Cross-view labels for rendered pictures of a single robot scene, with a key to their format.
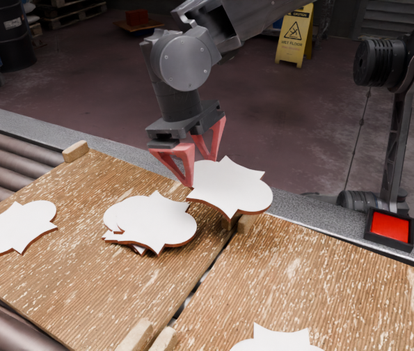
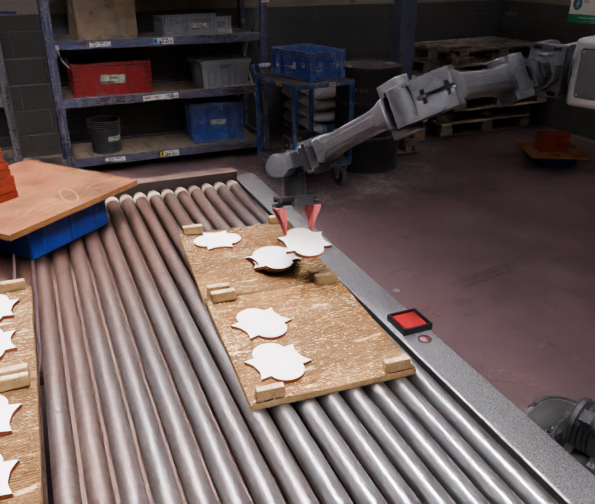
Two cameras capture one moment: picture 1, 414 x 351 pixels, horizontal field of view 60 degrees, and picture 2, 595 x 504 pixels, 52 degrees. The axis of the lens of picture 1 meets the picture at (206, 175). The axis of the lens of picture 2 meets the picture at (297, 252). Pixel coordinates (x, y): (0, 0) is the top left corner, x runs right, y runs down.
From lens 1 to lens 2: 1.18 m
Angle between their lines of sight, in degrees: 37
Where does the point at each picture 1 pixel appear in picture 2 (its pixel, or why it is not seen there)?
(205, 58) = (285, 165)
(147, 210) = (275, 252)
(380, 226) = (403, 317)
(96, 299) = (221, 275)
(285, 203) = (368, 289)
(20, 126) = (268, 199)
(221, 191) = (296, 242)
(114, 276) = (236, 273)
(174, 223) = (280, 261)
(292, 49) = not seen: outside the picture
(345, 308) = (320, 325)
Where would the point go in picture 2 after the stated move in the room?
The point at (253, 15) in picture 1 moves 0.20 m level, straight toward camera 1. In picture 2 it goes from (321, 152) to (253, 169)
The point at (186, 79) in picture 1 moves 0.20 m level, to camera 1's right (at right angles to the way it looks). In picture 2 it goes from (276, 172) to (343, 191)
